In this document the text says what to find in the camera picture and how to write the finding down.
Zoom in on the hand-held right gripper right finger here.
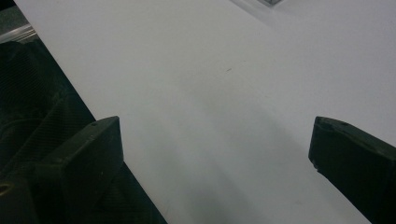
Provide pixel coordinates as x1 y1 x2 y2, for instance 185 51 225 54
307 116 396 224

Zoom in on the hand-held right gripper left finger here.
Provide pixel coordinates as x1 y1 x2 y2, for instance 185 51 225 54
0 116 125 224

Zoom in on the black mesh office chair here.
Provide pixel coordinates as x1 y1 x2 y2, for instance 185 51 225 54
0 38 169 224

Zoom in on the silver metal rail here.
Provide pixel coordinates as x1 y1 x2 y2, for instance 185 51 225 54
0 23 36 45

